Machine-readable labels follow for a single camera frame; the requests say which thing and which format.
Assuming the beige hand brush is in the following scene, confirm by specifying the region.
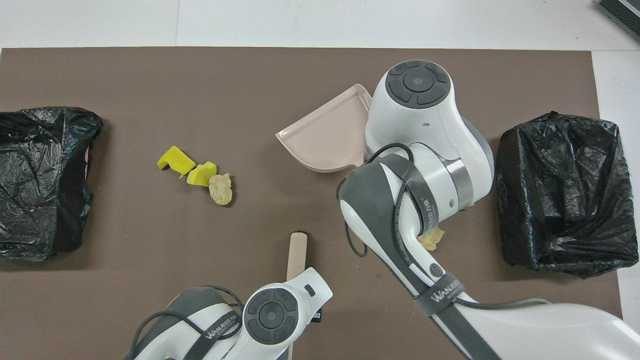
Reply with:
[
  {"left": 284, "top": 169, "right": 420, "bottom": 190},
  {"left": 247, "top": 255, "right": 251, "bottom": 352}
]
[{"left": 286, "top": 231, "right": 309, "bottom": 360}]

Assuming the tan foam chunk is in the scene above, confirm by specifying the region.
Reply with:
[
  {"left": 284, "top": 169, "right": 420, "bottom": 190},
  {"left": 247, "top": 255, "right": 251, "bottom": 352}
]
[
  {"left": 208, "top": 173, "right": 235, "bottom": 206},
  {"left": 417, "top": 227, "right": 446, "bottom": 252}
]

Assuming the beige plastic dustpan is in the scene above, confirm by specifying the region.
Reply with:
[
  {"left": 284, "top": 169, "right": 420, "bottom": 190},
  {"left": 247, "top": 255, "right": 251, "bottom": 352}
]
[{"left": 275, "top": 84, "right": 373, "bottom": 174}]

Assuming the small yellow sponge piece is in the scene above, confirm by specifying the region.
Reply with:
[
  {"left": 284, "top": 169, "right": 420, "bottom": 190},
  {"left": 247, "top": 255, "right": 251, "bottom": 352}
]
[{"left": 186, "top": 161, "right": 218, "bottom": 188}]

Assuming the large yellow sponge piece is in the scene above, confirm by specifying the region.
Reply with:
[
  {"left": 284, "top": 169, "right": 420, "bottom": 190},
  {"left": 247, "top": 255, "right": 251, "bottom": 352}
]
[{"left": 157, "top": 145, "right": 197, "bottom": 178}]

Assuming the black trash bag bin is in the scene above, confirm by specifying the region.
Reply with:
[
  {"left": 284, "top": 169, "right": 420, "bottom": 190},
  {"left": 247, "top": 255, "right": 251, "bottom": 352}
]
[
  {"left": 0, "top": 106, "right": 104, "bottom": 262},
  {"left": 496, "top": 111, "right": 640, "bottom": 279}
]

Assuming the brown table mat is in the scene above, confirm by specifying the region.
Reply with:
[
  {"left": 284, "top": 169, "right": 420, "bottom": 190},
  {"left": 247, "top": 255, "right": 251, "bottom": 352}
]
[{"left": 0, "top": 47, "right": 626, "bottom": 360}]

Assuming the dark striped panel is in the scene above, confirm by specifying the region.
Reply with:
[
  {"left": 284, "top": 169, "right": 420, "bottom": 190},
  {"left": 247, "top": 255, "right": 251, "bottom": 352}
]
[{"left": 595, "top": 0, "right": 640, "bottom": 43}]

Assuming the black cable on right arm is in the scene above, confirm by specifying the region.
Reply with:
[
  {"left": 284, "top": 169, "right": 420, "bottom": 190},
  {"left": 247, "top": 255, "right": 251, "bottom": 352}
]
[{"left": 336, "top": 142, "right": 551, "bottom": 307}]

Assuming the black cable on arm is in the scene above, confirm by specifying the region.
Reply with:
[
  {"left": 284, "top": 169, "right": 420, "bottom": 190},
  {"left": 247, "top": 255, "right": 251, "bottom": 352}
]
[
  {"left": 131, "top": 285, "right": 246, "bottom": 360},
  {"left": 336, "top": 142, "right": 551, "bottom": 307}
]

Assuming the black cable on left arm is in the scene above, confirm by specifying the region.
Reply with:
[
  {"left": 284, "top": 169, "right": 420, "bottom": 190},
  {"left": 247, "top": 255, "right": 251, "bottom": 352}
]
[{"left": 131, "top": 285, "right": 246, "bottom": 360}]

